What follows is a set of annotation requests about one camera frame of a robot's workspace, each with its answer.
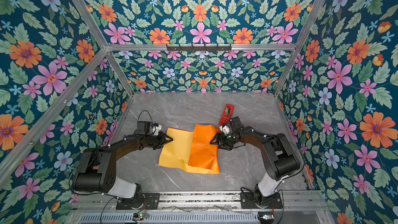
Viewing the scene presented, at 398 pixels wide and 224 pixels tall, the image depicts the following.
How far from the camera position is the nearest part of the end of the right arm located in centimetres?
78

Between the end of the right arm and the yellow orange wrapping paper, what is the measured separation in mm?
21

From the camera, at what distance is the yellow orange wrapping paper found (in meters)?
0.81
